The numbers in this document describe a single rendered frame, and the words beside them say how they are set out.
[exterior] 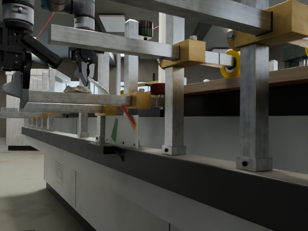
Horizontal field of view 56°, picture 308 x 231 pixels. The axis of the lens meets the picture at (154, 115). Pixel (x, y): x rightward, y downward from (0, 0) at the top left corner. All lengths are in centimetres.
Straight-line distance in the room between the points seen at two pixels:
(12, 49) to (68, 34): 24
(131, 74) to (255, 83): 51
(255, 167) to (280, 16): 25
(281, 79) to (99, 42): 40
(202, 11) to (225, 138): 53
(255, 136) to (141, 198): 48
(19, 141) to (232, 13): 752
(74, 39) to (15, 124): 729
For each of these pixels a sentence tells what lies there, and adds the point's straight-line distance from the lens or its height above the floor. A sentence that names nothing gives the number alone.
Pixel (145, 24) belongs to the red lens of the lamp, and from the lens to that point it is 99.
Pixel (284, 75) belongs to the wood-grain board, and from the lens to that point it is 69.
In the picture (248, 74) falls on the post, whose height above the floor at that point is 87.
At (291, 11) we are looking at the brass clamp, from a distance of 50.
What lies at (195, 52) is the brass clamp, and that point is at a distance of 68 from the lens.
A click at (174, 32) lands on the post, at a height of 100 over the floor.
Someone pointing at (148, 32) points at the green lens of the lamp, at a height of 107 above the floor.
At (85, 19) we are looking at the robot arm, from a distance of 115.
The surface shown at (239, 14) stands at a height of 94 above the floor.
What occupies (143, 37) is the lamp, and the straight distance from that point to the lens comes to 100.
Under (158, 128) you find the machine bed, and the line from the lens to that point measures 117.
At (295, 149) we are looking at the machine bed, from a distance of 74.
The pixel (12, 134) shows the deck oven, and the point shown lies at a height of 39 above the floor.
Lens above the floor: 79
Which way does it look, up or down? 1 degrees up
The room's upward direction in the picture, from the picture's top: 1 degrees clockwise
